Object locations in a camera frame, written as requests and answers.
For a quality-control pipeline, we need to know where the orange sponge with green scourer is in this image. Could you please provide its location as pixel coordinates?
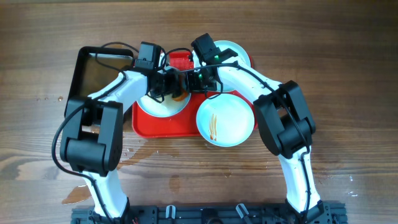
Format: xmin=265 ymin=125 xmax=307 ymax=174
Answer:
xmin=172 ymin=90 xmax=189 ymax=101

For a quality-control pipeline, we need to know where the light blue plate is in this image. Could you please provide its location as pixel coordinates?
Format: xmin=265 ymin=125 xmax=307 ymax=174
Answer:
xmin=192 ymin=40 xmax=251 ymax=93
xmin=196 ymin=94 xmax=255 ymax=147
xmin=137 ymin=65 xmax=191 ymax=118

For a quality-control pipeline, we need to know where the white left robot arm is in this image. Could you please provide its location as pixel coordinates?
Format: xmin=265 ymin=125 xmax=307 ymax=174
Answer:
xmin=52 ymin=67 xmax=187 ymax=223

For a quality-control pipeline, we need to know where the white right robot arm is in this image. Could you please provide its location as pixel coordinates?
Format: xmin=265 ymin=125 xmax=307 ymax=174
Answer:
xmin=188 ymin=47 xmax=322 ymax=223

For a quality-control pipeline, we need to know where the red serving tray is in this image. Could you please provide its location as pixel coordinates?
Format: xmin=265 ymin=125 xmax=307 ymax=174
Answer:
xmin=131 ymin=51 xmax=260 ymax=139

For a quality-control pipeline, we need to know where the black water tray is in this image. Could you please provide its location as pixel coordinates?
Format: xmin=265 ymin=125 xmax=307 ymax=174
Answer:
xmin=68 ymin=46 xmax=134 ymax=99

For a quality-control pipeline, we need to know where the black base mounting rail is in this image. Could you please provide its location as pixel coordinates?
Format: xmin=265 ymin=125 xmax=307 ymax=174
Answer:
xmin=70 ymin=202 xmax=348 ymax=224

